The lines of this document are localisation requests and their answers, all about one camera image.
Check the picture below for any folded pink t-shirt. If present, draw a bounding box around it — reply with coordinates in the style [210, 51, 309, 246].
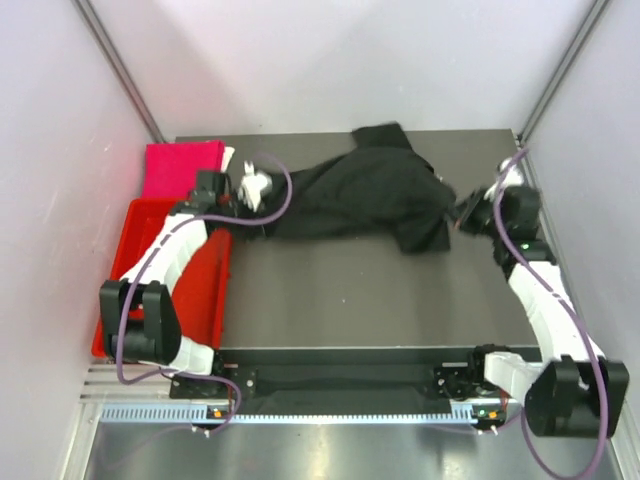
[140, 140, 225, 199]

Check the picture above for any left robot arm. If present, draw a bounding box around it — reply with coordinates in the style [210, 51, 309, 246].
[99, 170, 233, 397]

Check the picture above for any corner aluminium post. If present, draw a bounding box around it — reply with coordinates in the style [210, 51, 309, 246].
[515, 0, 612, 146]
[71, 0, 166, 143]

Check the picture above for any left corner aluminium post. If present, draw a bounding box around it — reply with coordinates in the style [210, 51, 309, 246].
[71, 0, 166, 143]

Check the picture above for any black t-shirt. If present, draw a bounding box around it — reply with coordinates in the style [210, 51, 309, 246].
[228, 122, 456, 254]

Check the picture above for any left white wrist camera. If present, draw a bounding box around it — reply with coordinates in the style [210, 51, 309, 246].
[237, 161, 272, 212]

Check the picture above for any folded white t-shirt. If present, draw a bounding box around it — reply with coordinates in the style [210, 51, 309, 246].
[220, 146, 235, 172]

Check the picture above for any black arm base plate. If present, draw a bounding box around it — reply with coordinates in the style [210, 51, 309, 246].
[168, 348, 521, 415]

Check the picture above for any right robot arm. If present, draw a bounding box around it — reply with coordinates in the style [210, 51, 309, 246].
[449, 185, 629, 438]

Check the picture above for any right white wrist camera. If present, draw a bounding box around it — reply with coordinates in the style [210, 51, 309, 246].
[484, 158, 525, 202]

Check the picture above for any aluminium frame rail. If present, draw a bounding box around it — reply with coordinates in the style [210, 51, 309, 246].
[79, 362, 174, 401]

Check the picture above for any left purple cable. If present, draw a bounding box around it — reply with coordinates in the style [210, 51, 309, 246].
[114, 152, 294, 386]

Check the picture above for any right corner aluminium post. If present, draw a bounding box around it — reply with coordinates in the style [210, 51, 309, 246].
[515, 0, 612, 146]

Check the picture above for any grey slotted cable duct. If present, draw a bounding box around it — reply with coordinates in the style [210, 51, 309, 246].
[100, 403, 505, 426]

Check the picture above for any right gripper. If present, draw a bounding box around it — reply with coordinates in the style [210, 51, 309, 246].
[442, 186, 510, 242]

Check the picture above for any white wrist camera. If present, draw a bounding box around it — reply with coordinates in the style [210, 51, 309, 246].
[237, 161, 272, 212]
[484, 158, 525, 202]

